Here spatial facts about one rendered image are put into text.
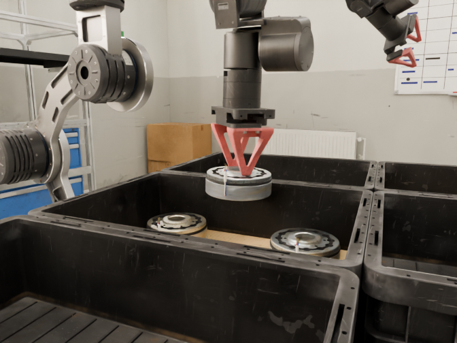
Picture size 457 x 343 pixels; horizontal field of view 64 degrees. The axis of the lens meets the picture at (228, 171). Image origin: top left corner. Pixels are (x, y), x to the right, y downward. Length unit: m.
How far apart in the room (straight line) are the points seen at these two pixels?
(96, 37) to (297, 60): 0.65
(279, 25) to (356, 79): 3.06
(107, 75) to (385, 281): 0.79
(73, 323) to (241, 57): 0.39
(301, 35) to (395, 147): 3.05
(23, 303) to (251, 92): 0.40
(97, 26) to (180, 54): 3.50
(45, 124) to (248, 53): 0.96
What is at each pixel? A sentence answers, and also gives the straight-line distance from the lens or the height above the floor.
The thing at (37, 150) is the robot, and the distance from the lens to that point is 1.37.
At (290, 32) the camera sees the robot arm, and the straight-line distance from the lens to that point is 0.51.
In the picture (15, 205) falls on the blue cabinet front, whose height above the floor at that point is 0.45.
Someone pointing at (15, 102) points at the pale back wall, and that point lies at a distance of 3.45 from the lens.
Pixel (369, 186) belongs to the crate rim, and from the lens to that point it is 0.64.
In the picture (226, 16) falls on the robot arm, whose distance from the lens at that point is 0.53.
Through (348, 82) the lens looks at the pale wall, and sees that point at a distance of 3.58.
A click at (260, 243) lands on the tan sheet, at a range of 0.64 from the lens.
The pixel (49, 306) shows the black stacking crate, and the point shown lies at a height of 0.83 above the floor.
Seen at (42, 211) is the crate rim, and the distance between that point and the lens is 0.52.
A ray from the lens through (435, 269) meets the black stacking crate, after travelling 0.62.
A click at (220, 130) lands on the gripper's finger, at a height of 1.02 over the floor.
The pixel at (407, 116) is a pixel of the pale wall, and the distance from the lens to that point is 3.48.
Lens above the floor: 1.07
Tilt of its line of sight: 11 degrees down
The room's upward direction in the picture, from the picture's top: straight up
